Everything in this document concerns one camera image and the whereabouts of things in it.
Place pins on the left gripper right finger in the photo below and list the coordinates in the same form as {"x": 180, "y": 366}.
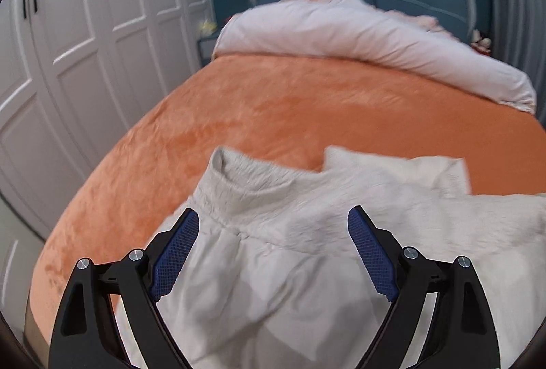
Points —
{"x": 461, "y": 332}

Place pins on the white wardrobe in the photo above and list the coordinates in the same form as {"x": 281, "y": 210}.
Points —
{"x": 76, "y": 75}

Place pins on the orange bed sheet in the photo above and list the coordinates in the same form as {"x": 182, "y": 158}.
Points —
{"x": 286, "y": 110}

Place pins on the beige puffer coat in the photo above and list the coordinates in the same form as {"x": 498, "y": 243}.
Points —
{"x": 274, "y": 279}

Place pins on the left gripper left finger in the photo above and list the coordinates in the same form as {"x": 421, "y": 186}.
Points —
{"x": 86, "y": 332}

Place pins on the pink white duvet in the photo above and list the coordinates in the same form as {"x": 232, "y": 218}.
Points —
{"x": 355, "y": 30}

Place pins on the grey striped curtain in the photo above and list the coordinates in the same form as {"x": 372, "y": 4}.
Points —
{"x": 518, "y": 36}

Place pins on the bedside table with items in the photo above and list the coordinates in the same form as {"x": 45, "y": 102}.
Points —
{"x": 208, "y": 32}

